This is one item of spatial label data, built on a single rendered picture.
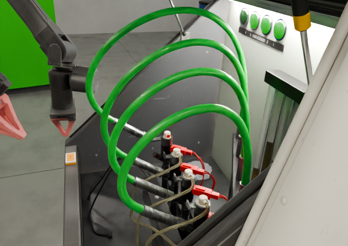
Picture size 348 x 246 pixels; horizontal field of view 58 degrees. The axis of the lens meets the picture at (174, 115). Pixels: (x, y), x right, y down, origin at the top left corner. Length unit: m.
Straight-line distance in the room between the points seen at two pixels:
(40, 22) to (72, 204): 0.47
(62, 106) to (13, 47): 3.12
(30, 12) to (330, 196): 0.79
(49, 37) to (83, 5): 6.31
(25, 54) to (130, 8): 3.77
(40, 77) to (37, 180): 1.81
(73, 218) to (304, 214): 0.58
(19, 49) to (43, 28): 3.12
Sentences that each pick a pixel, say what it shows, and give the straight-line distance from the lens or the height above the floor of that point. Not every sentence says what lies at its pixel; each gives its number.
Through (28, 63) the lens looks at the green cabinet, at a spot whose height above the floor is 0.37.
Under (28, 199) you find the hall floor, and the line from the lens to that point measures 2.45.
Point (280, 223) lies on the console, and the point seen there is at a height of 1.24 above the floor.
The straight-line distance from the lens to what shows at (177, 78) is 0.53.
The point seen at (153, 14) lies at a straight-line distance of 0.66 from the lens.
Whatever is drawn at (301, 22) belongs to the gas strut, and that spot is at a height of 1.46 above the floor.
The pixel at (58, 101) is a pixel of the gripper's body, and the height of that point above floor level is 1.16.
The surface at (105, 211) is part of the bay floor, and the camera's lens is 1.01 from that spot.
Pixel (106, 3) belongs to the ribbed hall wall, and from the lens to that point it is 7.23.
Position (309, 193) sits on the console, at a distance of 0.38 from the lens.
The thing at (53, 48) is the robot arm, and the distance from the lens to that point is 0.87.
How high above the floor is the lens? 1.52
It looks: 26 degrees down
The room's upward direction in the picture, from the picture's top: 3 degrees clockwise
